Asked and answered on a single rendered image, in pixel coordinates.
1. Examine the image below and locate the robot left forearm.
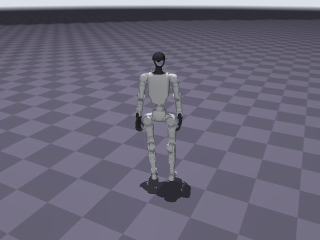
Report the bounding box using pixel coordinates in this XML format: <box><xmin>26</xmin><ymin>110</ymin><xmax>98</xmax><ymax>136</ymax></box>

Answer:
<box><xmin>135</xmin><ymin>94</ymin><xmax>144</xmax><ymax>117</ymax></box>

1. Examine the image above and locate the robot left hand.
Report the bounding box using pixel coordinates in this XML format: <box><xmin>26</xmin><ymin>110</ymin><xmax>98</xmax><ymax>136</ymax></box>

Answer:
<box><xmin>135</xmin><ymin>112</ymin><xmax>144</xmax><ymax>132</ymax></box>

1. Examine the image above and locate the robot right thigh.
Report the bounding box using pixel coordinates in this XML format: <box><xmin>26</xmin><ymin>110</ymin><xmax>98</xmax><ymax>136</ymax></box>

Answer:
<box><xmin>165</xmin><ymin>113</ymin><xmax>177</xmax><ymax>153</ymax></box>

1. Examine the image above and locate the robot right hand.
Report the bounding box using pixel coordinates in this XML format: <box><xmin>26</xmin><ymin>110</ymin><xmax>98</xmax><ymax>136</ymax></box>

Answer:
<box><xmin>175</xmin><ymin>113</ymin><xmax>183</xmax><ymax>131</ymax></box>

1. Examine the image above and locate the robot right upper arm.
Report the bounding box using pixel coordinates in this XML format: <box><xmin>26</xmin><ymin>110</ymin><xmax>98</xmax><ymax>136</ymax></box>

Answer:
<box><xmin>168</xmin><ymin>73</ymin><xmax>180</xmax><ymax>100</ymax></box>

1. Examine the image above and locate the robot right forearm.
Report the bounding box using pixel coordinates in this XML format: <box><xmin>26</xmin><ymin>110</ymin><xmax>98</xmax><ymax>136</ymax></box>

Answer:
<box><xmin>175</xmin><ymin>93</ymin><xmax>183</xmax><ymax>117</ymax></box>

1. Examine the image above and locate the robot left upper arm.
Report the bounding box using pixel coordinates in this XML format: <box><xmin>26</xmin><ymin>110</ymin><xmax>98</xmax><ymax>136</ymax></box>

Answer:
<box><xmin>138</xmin><ymin>73</ymin><xmax>149</xmax><ymax>100</ymax></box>

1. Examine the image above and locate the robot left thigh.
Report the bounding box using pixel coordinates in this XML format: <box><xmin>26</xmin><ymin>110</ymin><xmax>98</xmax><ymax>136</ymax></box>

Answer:
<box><xmin>143</xmin><ymin>112</ymin><xmax>156</xmax><ymax>152</ymax></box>

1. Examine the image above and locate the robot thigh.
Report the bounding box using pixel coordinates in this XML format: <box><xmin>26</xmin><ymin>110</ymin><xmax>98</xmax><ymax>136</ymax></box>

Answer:
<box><xmin>143</xmin><ymin>112</ymin><xmax>156</xmax><ymax>152</ymax></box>
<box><xmin>165</xmin><ymin>113</ymin><xmax>177</xmax><ymax>153</ymax></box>

